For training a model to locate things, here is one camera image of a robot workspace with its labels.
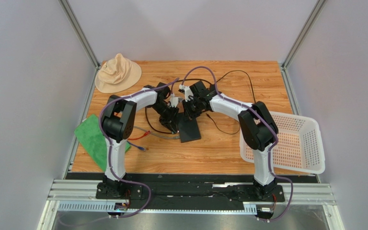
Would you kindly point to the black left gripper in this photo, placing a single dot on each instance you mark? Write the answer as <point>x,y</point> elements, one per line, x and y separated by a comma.
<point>170,121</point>

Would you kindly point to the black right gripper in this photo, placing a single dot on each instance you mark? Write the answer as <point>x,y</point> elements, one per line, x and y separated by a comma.
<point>189,110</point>

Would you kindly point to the black network switch box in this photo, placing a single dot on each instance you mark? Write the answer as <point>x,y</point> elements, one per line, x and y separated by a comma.
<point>188,129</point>

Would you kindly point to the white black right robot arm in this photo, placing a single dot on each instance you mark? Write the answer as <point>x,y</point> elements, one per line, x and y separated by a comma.
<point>258,129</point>

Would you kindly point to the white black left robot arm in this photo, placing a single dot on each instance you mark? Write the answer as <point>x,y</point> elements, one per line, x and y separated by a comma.
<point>116,122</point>

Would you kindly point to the beige bucket hat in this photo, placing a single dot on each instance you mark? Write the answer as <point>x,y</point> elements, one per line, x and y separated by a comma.
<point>117,74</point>

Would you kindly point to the green microfiber cloth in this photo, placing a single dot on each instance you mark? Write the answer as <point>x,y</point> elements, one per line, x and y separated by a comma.
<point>91,138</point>

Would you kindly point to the white plastic mesh basket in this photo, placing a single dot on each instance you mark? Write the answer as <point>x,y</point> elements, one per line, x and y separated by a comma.
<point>299,146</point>

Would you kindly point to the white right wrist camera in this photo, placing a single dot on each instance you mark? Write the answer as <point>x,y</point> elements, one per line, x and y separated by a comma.
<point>186,91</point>

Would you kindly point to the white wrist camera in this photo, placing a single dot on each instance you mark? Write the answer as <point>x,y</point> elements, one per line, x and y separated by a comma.
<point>186,91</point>
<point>174,101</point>

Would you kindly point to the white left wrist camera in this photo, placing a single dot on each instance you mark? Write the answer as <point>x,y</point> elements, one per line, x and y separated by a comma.
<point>174,101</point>

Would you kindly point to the aluminium front frame rail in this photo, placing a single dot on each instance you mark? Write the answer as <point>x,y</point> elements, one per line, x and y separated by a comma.
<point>79,195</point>

